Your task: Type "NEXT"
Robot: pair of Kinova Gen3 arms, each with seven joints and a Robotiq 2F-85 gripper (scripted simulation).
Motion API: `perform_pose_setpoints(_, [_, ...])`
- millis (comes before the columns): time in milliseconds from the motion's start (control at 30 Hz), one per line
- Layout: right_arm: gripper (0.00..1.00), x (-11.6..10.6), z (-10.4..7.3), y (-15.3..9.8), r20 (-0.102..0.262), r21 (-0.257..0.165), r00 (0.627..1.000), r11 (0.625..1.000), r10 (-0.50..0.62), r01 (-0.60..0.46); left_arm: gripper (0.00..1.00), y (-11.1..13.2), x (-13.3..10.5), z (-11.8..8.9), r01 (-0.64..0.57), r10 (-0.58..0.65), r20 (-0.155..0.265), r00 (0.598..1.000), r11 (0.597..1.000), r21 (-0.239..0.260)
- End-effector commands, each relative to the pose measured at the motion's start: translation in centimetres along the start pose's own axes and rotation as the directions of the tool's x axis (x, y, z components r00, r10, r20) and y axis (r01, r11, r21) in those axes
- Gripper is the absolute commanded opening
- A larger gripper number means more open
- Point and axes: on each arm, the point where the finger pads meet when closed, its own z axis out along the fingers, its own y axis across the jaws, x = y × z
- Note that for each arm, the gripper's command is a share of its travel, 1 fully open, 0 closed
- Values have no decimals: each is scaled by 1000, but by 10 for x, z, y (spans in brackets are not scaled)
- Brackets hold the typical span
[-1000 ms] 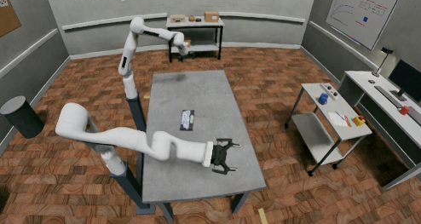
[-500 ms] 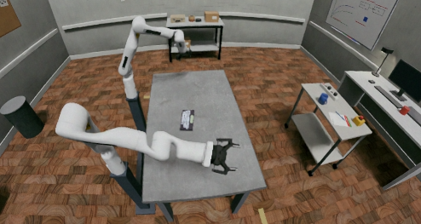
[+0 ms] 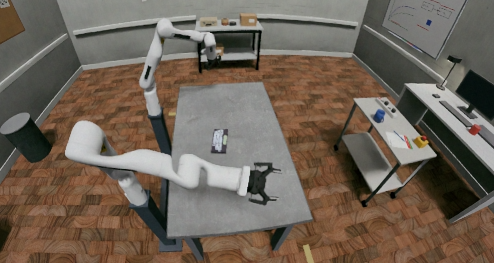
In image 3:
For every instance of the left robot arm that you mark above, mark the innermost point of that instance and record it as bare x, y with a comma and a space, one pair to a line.
165, 30

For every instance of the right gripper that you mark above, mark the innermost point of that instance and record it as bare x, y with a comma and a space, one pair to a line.
259, 183

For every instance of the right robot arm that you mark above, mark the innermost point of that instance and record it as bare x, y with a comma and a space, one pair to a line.
87, 140

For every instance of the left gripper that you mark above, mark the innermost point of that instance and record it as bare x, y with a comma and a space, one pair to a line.
212, 61

